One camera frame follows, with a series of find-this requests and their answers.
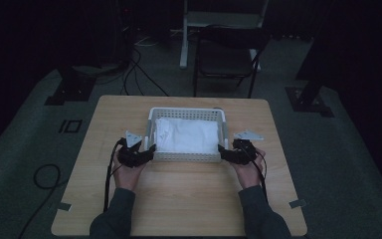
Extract person's right hand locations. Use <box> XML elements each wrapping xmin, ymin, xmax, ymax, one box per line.
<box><xmin>229</xmin><ymin>147</ymin><xmax>268</xmax><ymax>191</ymax></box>

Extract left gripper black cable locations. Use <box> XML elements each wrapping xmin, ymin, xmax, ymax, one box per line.
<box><xmin>102</xmin><ymin>136</ymin><xmax>127</xmax><ymax>214</ymax></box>

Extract person's left hand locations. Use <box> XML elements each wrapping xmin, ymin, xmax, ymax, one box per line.
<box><xmin>112</xmin><ymin>158</ymin><xmax>148</xmax><ymax>193</ymax></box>

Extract white metal frame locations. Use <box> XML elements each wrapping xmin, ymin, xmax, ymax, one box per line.
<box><xmin>178</xmin><ymin>0</ymin><xmax>271</xmax><ymax>73</ymax></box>

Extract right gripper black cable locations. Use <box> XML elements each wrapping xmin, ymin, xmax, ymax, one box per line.
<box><xmin>241</xmin><ymin>141</ymin><xmax>270</xmax><ymax>204</ymax></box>

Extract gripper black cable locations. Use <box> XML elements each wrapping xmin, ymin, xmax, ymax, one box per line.
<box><xmin>102</xmin><ymin>136</ymin><xmax>127</xmax><ymax>214</ymax></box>
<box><xmin>241</xmin><ymin>141</ymin><xmax>270</xmax><ymax>204</ymax></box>

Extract white plastic basket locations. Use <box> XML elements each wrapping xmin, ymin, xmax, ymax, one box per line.
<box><xmin>144</xmin><ymin>106</ymin><xmax>230</xmax><ymax>164</ymax></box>

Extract white floor cable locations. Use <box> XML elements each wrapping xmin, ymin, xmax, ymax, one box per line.
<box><xmin>133</xmin><ymin>34</ymin><xmax>162</xmax><ymax>48</ymax></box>

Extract black looped floor cable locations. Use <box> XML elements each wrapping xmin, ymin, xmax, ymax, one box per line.
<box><xmin>17</xmin><ymin>162</ymin><xmax>70</xmax><ymax>239</ymax></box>

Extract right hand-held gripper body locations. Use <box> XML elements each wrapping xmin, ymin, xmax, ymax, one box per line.
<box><xmin>231</xmin><ymin>128</ymin><xmax>266</xmax><ymax>166</ymax></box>

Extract black stand base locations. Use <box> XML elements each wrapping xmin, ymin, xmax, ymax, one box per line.
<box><xmin>285</xmin><ymin>31</ymin><xmax>335</xmax><ymax>119</ymax></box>
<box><xmin>43</xmin><ymin>64</ymin><xmax>97</xmax><ymax>107</ymax></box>

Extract black folding chair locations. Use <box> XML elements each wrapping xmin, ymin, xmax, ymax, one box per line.
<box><xmin>192</xmin><ymin>24</ymin><xmax>272</xmax><ymax>100</ymax></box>

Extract black floor cables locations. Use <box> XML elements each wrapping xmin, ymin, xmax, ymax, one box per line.
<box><xmin>120</xmin><ymin>46</ymin><xmax>171</xmax><ymax>98</ymax></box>

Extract white cloth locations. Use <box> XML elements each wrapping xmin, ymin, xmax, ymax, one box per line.
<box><xmin>154</xmin><ymin>117</ymin><xmax>221</xmax><ymax>155</ymax></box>

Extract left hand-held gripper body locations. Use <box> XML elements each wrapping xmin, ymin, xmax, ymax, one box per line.
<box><xmin>116</xmin><ymin>129</ymin><xmax>148</xmax><ymax>169</ymax></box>

